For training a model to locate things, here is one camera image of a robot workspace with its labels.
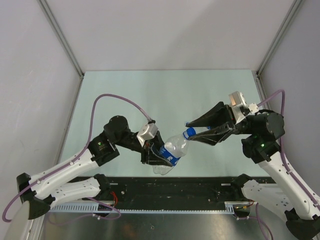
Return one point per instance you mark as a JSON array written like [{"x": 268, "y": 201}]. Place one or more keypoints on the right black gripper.
[{"x": 223, "y": 120}]

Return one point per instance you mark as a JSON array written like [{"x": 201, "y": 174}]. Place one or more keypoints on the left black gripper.
[{"x": 148, "y": 156}]

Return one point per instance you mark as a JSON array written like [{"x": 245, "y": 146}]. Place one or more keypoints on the clear bottle blue cap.
[{"x": 173, "y": 150}]

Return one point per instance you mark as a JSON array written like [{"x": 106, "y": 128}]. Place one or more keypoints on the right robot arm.
[{"x": 296, "y": 204}]

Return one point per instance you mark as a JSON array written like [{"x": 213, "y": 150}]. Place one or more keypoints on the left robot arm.
[{"x": 44, "y": 191}]

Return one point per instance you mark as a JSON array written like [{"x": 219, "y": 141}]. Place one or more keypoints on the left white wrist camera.
[{"x": 147, "y": 132}]

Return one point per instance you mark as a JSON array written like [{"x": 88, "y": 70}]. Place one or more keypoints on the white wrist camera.
[
  {"x": 147, "y": 132},
  {"x": 239, "y": 107}
]

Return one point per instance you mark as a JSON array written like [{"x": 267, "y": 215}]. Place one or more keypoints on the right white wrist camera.
[{"x": 239, "y": 107}]

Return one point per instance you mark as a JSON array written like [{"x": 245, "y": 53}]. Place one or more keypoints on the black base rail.
[{"x": 173, "y": 193}]

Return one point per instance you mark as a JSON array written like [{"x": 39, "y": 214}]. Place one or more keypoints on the right aluminium frame post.
[{"x": 280, "y": 34}]

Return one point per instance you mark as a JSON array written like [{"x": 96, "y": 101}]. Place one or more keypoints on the aluminium frame post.
[
  {"x": 280, "y": 34},
  {"x": 50, "y": 16}
]

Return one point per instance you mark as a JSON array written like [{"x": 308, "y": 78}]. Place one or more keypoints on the left aluminium frame post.
[{"x": 50, "y": 16}]

